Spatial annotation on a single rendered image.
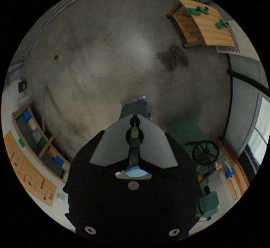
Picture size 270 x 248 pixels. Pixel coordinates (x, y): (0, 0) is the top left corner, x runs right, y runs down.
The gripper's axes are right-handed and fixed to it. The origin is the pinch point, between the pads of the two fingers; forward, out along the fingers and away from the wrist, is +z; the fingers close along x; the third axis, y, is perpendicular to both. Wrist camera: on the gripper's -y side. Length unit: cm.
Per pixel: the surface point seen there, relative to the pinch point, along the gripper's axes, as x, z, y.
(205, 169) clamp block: 62, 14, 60
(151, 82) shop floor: 19, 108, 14
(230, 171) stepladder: 162, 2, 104
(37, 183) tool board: -231, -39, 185
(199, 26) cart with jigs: 50, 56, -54
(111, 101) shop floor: -32, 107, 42
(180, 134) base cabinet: 61, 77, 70
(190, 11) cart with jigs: 41, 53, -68
